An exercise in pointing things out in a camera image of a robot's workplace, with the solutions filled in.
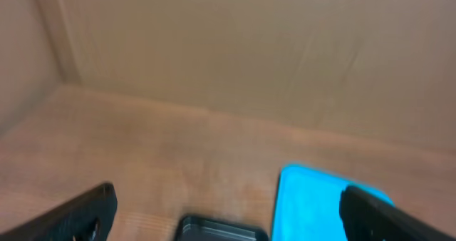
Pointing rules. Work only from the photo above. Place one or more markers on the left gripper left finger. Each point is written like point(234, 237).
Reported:
point(89, 216)

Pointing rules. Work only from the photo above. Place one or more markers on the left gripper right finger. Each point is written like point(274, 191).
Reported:
point(368, 218)

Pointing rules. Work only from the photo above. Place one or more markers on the teal plastic tray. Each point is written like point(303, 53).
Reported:
point(307, 205)

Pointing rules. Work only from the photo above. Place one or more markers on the black plastic tray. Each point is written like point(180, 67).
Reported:
point(192, 227)

